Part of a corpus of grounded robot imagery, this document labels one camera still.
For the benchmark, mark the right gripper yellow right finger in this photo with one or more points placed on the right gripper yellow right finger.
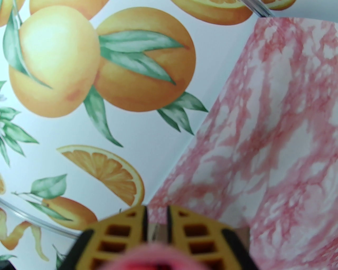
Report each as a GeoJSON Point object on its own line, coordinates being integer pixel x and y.
{"type": "Point", "coordinates": [208, 240]}

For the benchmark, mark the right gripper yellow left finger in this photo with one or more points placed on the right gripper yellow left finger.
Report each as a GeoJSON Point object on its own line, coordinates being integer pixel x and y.
{"type": "Point", "coordinates": [111, 240]}

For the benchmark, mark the squat cardboard express box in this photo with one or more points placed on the squat cardboard express box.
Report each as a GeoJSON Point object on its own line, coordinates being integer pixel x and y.
{"type": "Point", "coordinates": [158, 233]}

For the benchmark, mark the pink utility knife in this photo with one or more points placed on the pink utility knife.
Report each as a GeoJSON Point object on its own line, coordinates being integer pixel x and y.
{"type": "Point", "coordinates": [161, 259]}

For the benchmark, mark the left aluminium frame post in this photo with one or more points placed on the left aluminium frame post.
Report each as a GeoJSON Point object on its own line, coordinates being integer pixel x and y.
{"type": "Point", "coordinates": [34, 221]}

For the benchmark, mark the aluminium frame post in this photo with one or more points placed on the aluminium frame post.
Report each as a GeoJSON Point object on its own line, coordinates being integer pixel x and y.
{"type": "Point", "coordinates": [260, 8]}
{"type": "Point", "coordinates": [34, 221]}

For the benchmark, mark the right aluminium frame post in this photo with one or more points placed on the right aluminium frame post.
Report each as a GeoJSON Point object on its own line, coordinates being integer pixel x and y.
{"type": "Point", "coordinates": [260, 8]}

